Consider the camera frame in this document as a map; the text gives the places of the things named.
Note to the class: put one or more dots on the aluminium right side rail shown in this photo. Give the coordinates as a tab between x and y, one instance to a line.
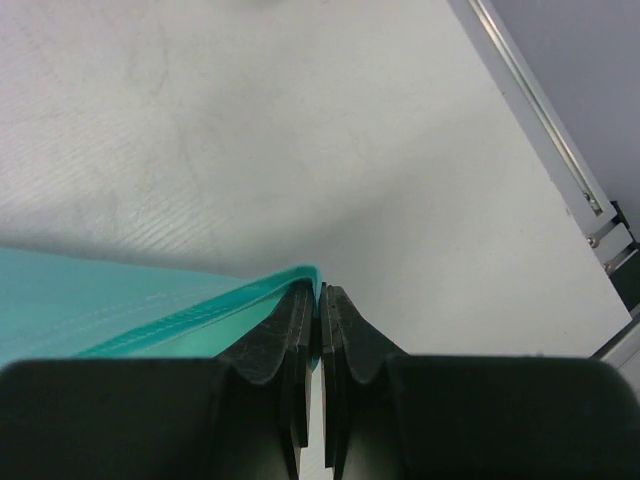
602	224

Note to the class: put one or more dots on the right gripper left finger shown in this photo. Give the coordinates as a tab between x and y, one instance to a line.
242	414

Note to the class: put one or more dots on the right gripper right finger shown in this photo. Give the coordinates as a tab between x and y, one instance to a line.
393	415

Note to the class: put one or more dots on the teal t shirt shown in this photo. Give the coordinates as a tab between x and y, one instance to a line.
56	307

